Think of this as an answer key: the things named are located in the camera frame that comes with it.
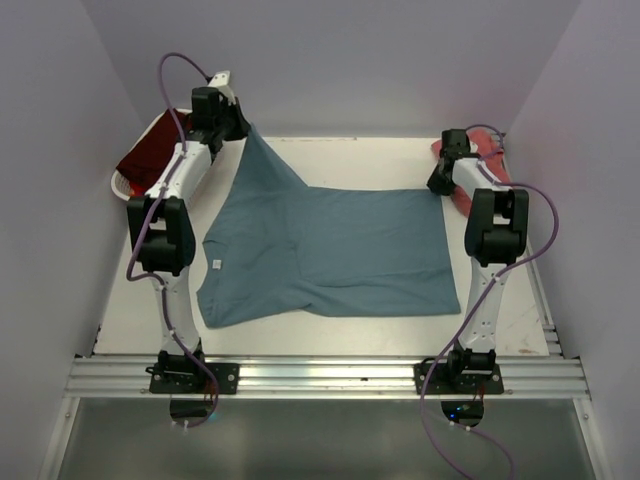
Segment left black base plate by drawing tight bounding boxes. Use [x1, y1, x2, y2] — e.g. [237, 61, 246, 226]
[145, 353, 240, 395]

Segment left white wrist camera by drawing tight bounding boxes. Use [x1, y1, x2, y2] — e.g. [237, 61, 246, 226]
[208, 70, 236, 104]

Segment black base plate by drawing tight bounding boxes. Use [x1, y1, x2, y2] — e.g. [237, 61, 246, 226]
[145, 353, 240, 395]
[413, 358, 505, 395]

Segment white laundry basket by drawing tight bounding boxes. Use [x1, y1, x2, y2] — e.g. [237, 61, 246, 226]
[111, 110, 211, 218]

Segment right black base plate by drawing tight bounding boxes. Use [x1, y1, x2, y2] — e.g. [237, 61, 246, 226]
[413, 358, 505, 395]

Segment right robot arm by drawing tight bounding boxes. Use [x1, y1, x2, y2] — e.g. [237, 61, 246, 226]
[427, 129, 529, 393]

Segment red and blue clothes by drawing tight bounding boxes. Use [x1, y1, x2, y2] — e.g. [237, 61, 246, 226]
[129, 183, 149, 197]

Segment aluminium mounting rail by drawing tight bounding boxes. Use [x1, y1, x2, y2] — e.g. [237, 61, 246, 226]
[63, 355, 590, 400]

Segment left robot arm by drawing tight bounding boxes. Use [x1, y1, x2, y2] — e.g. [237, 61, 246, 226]
[126, 82, 250, 393]

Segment dark red t shirt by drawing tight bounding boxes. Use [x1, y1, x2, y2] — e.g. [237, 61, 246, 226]
[116, 110, 180, 188]

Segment blue t shirt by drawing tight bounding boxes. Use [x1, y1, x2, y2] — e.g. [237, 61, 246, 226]
[197, 131, 460, 329]

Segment pink folded t shirt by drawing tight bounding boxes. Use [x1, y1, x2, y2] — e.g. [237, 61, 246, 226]
[431, 125, 510, 218]

